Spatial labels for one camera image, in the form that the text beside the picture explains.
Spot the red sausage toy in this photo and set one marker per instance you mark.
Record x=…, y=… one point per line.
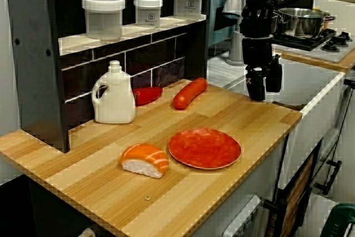
x=190, y=92

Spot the red pepper toy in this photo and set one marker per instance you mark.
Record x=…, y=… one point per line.
x=147, y=95

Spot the dark grey shelf unit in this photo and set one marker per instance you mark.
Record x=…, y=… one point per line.
x=36, y=54

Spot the grey stove knob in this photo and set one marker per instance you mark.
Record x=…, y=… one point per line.
x=343, y=39
x=330, y=46

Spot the small clear jar white lid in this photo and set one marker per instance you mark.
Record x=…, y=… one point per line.
x=188, y=1

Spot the black burner grate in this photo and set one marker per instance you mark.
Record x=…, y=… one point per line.
x=305, y=43

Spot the salmon sushi toy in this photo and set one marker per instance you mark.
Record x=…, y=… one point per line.
x=144, y=159

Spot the white toy sink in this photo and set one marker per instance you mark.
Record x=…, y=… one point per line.
x=305, y=81

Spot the white dishwasher panel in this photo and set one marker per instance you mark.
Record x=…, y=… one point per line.
x=244, y=217

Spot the medium clear jar white lid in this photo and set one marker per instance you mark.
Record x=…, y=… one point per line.
x=147, y=12

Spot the steel pot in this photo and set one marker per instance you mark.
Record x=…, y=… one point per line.
x=302, y=23

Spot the green object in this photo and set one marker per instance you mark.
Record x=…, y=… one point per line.
x=342, y=220

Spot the white detergent bottle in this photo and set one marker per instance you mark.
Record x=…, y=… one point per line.
x=113, y=101

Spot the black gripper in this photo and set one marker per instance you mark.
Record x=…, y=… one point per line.
x=256, y=52

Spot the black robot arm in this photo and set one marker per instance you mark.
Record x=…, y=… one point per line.
x=260, y=9

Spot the metal countertop screw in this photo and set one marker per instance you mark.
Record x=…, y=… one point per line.
x=147, y=198

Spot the grey toy faucet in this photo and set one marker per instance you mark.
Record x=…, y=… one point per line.
x=235, y=48

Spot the red plate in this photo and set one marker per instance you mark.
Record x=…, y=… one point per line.
x=203, y=148

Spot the large clear jar white lid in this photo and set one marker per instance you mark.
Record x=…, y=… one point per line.
x=102, y=17

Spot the white toy stove top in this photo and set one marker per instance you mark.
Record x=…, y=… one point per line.
x=335, y=54

